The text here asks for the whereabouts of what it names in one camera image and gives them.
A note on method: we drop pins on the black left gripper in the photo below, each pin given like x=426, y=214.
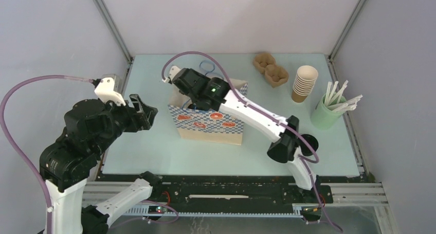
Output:
x=139, y=120

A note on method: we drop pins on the blue checkered paper bag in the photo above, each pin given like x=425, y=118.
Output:
x=194, y=123

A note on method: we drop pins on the stack of brown paper cups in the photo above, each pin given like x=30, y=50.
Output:
x=304, y=83

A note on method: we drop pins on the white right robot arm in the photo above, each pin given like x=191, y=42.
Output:
x=216, y=94

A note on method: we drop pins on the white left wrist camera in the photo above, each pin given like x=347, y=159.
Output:
x=107, y=89

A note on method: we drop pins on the brown pulp cup carrier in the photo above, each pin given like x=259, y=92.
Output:
x=274, y=74

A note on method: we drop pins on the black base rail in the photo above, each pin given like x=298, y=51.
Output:
x=264, y=196

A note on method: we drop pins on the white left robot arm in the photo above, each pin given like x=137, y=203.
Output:
x=91, y=126

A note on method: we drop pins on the green straw holder cup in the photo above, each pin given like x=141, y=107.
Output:
x=322, y=117

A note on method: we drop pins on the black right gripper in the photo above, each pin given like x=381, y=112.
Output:
x=206, y=78

